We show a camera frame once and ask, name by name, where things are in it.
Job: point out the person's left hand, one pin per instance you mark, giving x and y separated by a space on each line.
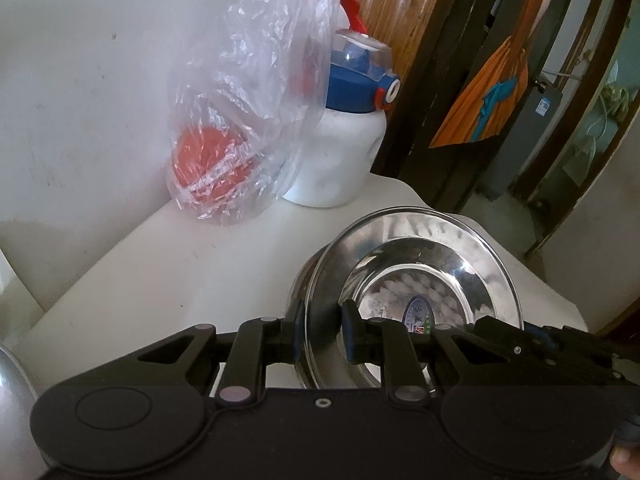
626 461

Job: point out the deep stainless steel bowl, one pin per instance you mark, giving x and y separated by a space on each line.
20 458

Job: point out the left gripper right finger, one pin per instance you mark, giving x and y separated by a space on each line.
387 344

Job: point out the clear plastic bag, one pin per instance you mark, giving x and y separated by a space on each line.
261 71

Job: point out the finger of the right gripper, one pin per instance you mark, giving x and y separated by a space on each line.
557 351

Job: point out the orange dress figure poster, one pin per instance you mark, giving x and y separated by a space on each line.
487 102

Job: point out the wooden door frame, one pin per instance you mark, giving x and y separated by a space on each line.
401 24

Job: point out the steel plate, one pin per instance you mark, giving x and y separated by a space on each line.
414 265
295 315

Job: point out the white printed tablecloth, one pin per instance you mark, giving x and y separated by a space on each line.
174 271

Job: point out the white blue water bottle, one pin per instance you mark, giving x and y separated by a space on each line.
341 151

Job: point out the red ball in bag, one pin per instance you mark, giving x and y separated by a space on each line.
207 164

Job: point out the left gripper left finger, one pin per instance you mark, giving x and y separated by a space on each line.
256 345

